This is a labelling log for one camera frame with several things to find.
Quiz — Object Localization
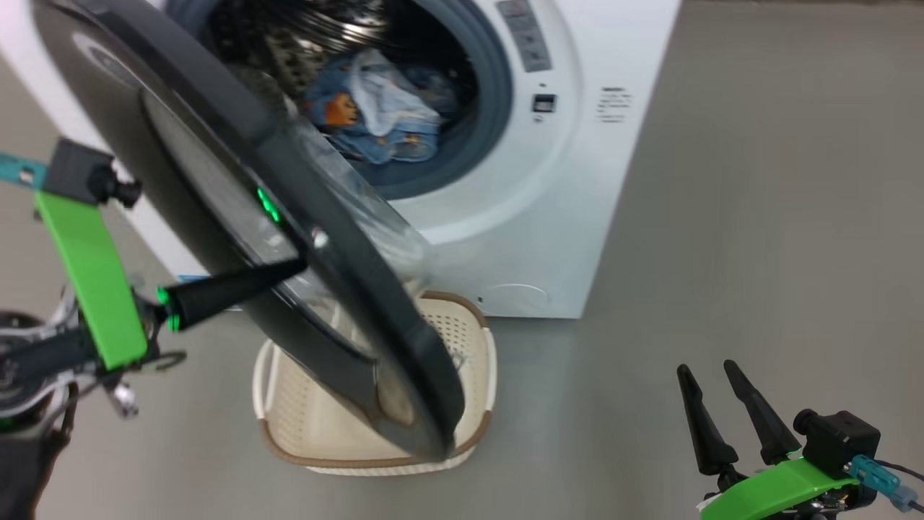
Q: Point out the cream perforated laundry basket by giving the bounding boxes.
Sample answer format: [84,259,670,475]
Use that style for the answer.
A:
[252,290,498,477]

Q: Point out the grey rubber door gasket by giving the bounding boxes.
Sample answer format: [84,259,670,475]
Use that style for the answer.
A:
[167,0,514,202]

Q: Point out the steel perforated washer drum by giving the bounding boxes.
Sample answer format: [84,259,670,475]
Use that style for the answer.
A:
[206,0,481,167]

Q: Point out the white washing machine body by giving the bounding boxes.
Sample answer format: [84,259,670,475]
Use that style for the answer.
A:
[0,0,683,320]

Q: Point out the teal camera cable connector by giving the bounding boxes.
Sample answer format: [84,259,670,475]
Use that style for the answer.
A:
[850,454,921,511]
[0,152,48,190]

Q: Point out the pale blue white garment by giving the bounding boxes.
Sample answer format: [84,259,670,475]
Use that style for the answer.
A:
[346,48,443,138]

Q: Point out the round white filter cover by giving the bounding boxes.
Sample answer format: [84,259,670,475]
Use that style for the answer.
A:
[479,283,551,317]

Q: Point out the grey warning sticker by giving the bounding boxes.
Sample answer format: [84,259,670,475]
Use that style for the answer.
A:
[495,0,553,73]

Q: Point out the blue garment with orange print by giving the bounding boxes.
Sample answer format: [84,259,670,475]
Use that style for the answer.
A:
[302,58,463,165]

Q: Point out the dark round glass washer door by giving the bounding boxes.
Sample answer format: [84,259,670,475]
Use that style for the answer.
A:
[29,0,466,463]

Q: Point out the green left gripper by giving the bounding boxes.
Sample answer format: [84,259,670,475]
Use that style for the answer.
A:
[34,190,310,371]

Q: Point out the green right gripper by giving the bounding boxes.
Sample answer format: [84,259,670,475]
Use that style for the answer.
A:
[676,360,878,520]

